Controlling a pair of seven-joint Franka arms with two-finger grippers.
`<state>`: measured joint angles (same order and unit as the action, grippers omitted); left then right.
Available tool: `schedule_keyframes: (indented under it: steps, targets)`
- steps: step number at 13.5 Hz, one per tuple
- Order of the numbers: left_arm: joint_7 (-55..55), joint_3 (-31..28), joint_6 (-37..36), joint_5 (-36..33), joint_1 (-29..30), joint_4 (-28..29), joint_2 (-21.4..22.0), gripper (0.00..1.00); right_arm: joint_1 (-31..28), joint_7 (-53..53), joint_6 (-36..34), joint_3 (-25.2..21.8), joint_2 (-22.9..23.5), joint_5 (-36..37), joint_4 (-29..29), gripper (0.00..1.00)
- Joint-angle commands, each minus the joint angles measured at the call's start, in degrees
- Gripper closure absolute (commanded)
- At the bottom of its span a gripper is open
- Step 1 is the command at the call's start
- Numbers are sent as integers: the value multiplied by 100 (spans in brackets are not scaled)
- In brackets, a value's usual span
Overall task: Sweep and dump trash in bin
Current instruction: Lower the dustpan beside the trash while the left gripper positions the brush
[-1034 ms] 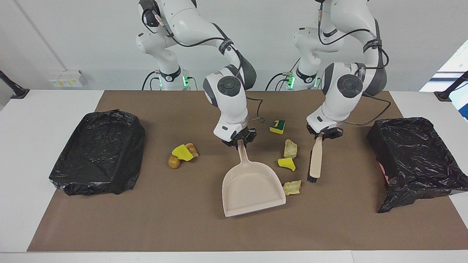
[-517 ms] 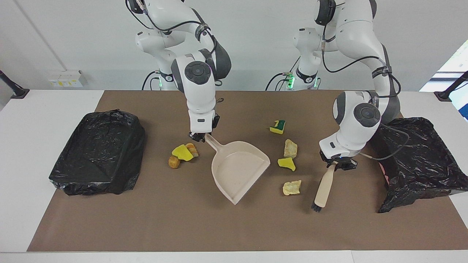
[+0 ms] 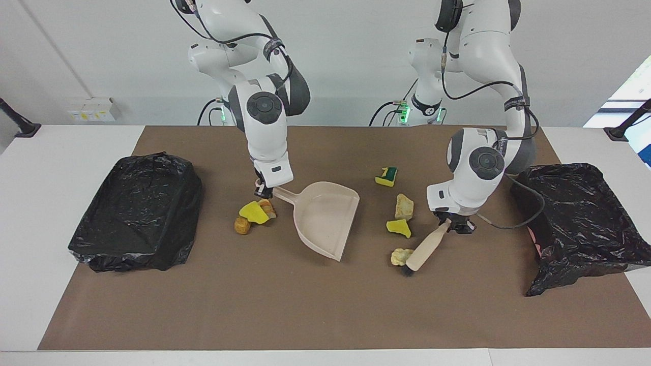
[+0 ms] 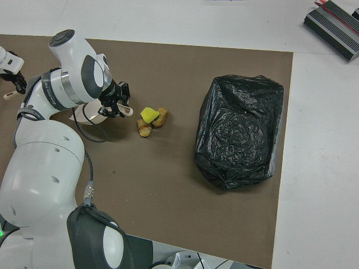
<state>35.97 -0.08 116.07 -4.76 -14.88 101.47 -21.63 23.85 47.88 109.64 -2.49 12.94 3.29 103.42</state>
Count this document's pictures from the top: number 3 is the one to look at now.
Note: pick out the toy croissant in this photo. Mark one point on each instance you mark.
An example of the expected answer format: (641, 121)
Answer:
(268, 207)

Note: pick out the yellow sponge with green pad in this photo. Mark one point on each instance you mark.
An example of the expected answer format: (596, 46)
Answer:
(386, 177)

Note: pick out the black bag lined pink bin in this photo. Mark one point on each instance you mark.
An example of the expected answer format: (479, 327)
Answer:
(585, 234)

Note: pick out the large yellow sponge piece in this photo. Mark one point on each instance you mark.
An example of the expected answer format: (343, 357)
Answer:
(253, 212)

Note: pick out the brown table mat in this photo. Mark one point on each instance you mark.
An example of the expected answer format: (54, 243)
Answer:
(330, 315)

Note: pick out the beige hand brush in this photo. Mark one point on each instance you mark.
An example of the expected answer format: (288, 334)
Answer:
(426, 249)

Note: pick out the bright window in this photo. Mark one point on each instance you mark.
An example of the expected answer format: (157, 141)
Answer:
(630, 96)

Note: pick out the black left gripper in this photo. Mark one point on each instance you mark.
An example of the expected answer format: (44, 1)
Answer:
(460, 217)

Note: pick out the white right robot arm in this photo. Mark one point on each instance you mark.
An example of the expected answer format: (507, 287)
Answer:
(264, 137)

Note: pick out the crusty bread chunk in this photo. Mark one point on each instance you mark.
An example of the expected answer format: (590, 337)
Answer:
(399, 256)
(404, 206)

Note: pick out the beige plastic dustpan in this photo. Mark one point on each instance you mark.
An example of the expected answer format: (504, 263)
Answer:
(325, 218)

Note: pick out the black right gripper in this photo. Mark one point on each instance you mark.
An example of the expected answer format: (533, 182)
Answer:
(260, 180)

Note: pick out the black clamp stand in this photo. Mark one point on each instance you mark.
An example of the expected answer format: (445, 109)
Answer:
(18, 124)
(628, 124)

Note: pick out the yellow sponge wedge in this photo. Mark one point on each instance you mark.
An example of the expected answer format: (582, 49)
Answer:
(398, 227)

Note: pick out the brown round bread roll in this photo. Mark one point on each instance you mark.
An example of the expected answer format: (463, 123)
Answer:
(242, 225)

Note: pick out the white wall socket box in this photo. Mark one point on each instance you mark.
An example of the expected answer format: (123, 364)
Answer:
(91, 109)

